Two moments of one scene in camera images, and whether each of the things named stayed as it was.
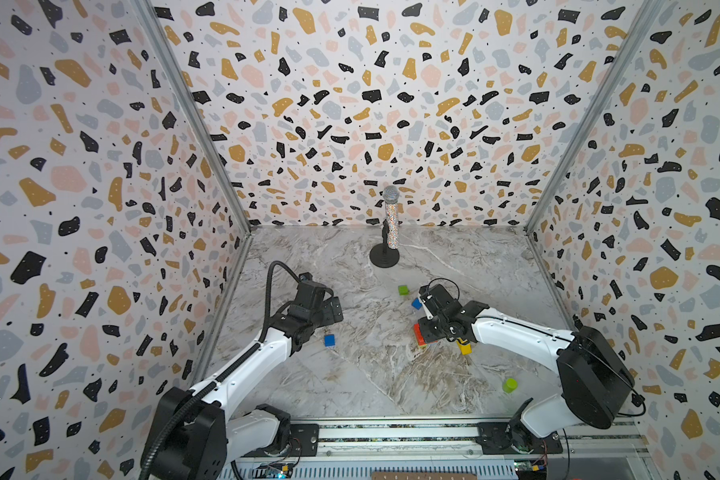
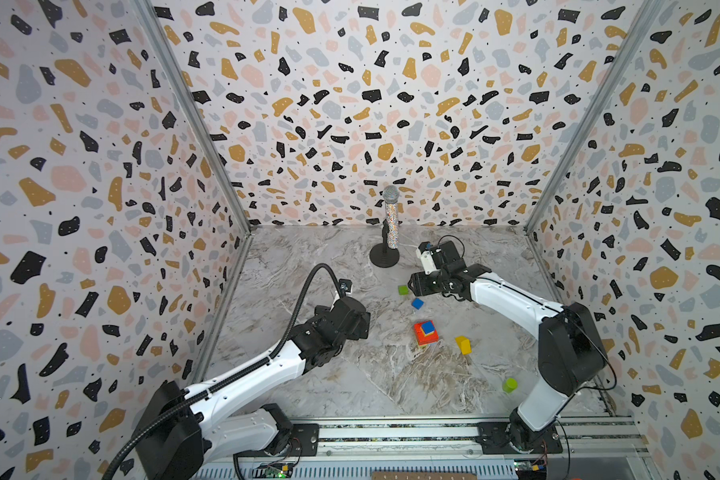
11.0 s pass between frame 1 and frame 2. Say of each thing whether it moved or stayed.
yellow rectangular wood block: stayed
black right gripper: moved
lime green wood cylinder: stayed
